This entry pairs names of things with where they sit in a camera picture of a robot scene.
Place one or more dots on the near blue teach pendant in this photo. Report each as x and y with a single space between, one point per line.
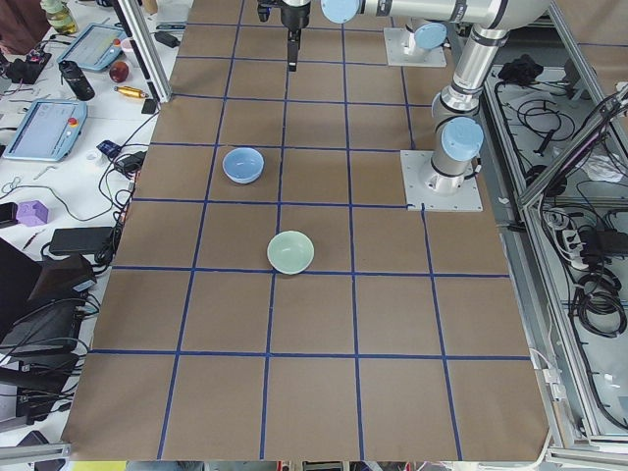
48 131

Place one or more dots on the blue ceramic bowl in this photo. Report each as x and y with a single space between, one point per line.
243 165

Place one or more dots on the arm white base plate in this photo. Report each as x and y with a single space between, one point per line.
426 189
396 39

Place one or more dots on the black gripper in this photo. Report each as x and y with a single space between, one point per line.
294 15

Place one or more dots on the black water bottle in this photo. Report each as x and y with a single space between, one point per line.
74 77

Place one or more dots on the red apple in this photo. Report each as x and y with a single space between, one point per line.
119 72

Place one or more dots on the green ceramic bowl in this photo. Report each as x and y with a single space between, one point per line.
290 252

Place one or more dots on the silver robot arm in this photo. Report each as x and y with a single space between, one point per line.
423 35
458 136

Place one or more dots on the aluminium frame post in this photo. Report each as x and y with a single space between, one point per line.
134 24

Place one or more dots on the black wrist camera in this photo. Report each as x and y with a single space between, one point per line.
264 10

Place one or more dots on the far blue teach pendant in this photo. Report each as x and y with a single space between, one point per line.
95 48

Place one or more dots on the blue teach pendant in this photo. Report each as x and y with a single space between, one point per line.
95 48
48 131

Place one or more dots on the purple plastic block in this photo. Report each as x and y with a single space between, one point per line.
32 213

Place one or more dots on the black power adapter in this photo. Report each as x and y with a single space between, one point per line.
84 241

